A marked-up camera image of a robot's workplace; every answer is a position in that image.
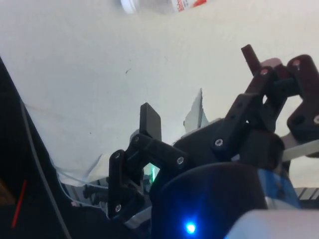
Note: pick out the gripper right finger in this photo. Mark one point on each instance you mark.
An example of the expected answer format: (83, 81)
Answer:
(249, 104)

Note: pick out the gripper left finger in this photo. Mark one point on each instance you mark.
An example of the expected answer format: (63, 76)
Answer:
(149, 122)

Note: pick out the clear plastic bottle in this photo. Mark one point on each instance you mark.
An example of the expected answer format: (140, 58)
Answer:
(149, 5)

